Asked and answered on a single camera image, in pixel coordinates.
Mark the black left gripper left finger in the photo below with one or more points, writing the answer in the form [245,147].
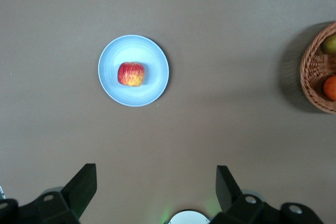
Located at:
[76,192]

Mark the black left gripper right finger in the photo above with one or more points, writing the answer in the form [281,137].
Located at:
[231,195]

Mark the red yellow apple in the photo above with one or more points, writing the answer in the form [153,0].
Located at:
[131,74]

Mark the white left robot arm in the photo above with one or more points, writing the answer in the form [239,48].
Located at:
[187,217]

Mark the orange fruit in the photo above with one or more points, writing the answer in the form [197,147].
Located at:
[330,87]

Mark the brown wicker basket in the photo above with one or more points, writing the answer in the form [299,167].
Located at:
[312,72]

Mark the blue round plate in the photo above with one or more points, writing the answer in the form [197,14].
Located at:
[134,48]

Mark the brown table cloth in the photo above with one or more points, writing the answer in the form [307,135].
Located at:
[210,24]

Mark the small yellow green fruit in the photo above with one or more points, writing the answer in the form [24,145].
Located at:
[330,44]

